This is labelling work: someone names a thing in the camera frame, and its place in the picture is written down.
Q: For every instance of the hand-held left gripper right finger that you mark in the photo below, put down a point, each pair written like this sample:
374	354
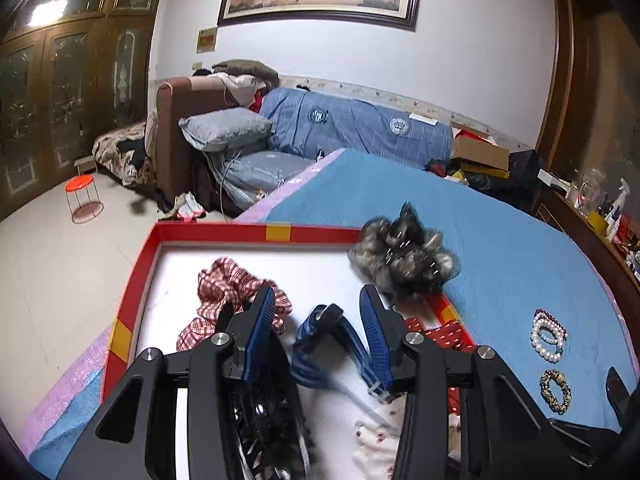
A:
375	345

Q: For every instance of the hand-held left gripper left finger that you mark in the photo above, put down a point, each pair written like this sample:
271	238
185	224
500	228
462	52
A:
260	330

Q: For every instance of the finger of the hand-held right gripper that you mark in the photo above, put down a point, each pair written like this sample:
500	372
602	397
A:
617	390
575	440

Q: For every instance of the blue striped scrunchie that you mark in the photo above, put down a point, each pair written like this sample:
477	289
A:
310	355

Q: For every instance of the pink plaid scrunchie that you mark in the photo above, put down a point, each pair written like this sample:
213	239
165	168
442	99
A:
220	280

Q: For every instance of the red dotted scrunchie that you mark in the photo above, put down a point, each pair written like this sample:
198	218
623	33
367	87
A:
450	335

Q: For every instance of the grey fur scrunchie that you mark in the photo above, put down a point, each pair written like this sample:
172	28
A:
400	255

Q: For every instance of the red box with white inside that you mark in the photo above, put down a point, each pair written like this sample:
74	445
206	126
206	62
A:
210	247

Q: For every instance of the white floral scrunchie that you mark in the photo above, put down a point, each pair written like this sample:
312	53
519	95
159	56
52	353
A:
375	447

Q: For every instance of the wooden side table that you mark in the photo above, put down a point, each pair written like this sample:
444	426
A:
590	255

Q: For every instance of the pair of shoes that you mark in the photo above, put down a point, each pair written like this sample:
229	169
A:
187	207

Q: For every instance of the blue bed mat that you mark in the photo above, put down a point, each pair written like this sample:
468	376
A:
500	260

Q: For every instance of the grey folded quilt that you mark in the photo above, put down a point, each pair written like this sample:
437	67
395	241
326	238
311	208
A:
260	175

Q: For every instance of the yellow box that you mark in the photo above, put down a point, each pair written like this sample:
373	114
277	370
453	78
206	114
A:
596	221

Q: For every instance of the white spray bottle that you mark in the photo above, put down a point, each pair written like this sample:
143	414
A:
617	210

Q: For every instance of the glass jar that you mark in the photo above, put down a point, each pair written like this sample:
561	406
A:
591	192

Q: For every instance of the grey pillow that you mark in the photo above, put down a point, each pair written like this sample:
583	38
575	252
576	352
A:
225	127

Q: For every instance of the brown sofa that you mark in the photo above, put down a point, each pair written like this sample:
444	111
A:
175	130

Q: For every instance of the small white box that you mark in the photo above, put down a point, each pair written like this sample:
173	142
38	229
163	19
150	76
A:
552	181

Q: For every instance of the cardboard box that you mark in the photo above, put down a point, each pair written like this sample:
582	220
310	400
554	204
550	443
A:
480	152

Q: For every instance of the blue checked quilt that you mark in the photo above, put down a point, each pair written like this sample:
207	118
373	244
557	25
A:
350	125

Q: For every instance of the black bag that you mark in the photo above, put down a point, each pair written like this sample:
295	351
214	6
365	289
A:
520	175

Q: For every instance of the patterned blanket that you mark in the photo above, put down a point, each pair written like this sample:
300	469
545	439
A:
120	152

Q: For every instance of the flat white box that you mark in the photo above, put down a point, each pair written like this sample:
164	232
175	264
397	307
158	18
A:
422	119

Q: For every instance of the red round stool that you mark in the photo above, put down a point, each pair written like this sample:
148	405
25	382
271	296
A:
80	185

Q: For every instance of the pile of clothes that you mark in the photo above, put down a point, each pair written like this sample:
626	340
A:
240	82

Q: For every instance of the dark wooden wardrobe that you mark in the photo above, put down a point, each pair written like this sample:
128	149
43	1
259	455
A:
65	85

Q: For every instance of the gold wall plaque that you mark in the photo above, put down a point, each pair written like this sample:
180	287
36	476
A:
206	40

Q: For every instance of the wooden door frame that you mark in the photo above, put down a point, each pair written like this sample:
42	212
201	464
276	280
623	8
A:
565	85

